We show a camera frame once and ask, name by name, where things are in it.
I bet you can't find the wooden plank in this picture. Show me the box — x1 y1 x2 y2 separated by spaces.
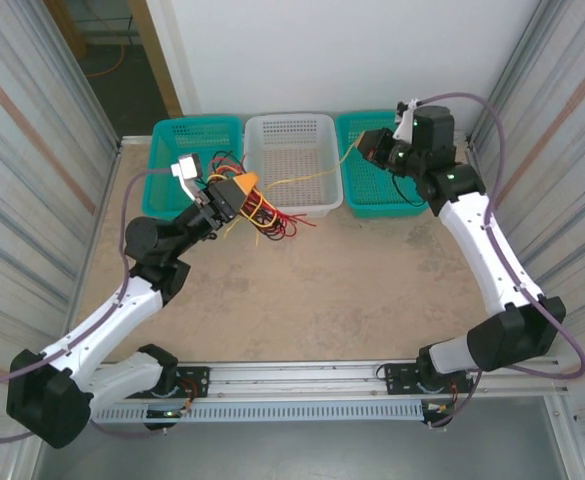
44 0 89 60

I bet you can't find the teal plastic basket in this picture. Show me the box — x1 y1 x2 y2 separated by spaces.
335 110 431 220
141 117 246 219

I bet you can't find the thin red cable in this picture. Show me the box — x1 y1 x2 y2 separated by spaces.
239 197 318 242
209 152 273 236

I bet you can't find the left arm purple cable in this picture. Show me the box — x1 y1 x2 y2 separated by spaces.
0 167 183 446

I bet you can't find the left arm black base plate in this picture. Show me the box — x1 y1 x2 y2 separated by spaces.
171 366 211 400

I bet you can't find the thin yellow cable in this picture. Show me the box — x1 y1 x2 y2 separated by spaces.
251 142 363 201
206 172 273 246

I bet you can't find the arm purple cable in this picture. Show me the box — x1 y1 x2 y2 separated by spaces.
418 92 585 430
0 167 183 446

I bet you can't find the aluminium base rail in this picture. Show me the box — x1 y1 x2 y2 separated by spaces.
79 357 573 401

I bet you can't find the orange floor cable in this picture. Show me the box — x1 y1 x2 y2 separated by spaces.
84 42 133 79

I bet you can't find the aluminium frame post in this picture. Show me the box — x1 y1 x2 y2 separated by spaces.
41 0 123 151
469 0 553 139

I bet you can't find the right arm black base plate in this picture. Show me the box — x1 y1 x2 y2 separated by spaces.
384 362 475 397

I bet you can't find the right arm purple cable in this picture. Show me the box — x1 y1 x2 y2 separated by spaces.
418 92 585 430

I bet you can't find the white plastic basket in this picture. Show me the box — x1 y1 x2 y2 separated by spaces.
243 113 345 219

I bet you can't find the wooden door frame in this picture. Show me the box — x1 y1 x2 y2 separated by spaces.
125 0 184 119

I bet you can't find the grey slotted cable duct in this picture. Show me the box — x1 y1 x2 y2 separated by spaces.
91 399 426 424

